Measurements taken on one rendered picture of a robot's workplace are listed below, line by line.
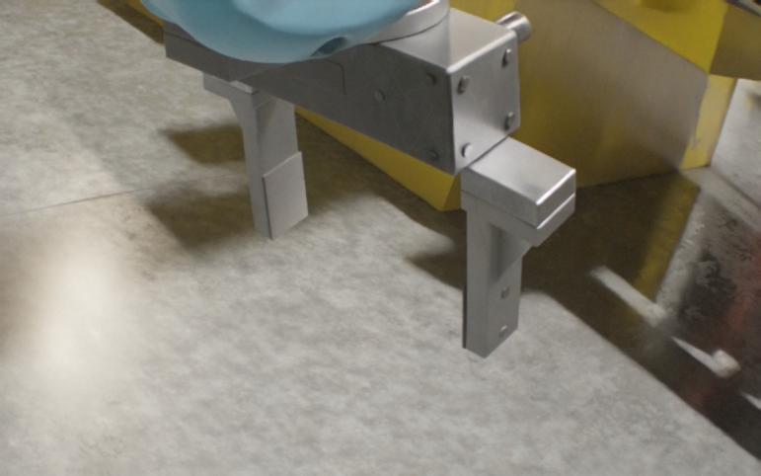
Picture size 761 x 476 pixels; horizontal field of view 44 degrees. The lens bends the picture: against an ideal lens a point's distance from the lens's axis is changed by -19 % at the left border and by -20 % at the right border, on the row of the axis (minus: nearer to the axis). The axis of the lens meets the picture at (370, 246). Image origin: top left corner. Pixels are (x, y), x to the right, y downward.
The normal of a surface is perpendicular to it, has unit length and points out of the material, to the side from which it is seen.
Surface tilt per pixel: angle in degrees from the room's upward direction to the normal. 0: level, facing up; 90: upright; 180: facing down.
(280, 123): 83
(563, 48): 90
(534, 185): 25
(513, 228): 113
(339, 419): 0
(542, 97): 90
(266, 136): 83
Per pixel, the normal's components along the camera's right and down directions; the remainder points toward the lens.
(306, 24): 0.50, 0.53
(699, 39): -0.66, 0.14
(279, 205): 0.74, 0.40
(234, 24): 0.18, 0.77
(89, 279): 0.31, -0.84
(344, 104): -0.67, 0.51
